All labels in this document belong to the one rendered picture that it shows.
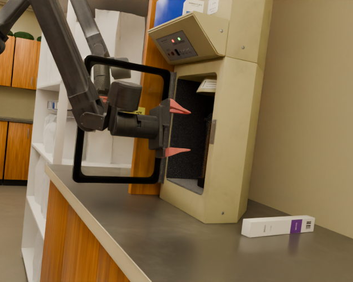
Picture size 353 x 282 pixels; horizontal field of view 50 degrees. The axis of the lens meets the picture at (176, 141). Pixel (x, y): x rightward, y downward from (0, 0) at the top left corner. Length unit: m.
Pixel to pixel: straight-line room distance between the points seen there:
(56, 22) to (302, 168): 0.94
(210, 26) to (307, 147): 0.58
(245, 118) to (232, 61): 0.17
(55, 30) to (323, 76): 0.89
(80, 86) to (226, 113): 0.42
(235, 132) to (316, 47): 0.50
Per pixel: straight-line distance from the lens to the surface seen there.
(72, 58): 0.90
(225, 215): 1.13
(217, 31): 1.08
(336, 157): 1.32
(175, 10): 1.23
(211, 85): 1.17
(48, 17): 0.92
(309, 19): 1.51
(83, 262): 1.26
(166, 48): 1.28
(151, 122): 0.90
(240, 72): 1.11
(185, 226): 1.05
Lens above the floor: 1.22
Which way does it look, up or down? 3 degrees down
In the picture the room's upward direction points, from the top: 7 degrees clockwise
